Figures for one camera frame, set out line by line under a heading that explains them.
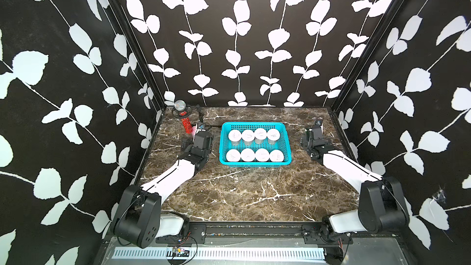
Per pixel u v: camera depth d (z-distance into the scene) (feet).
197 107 2.96
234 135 3.22
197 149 2.17
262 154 2.97
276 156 2.95
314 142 2.25
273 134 3.23
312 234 2.40
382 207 2.68
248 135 3.23
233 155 2.97
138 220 1.34
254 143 3.32
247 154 2.97
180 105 2.81
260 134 3.23
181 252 2.33
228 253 2.30
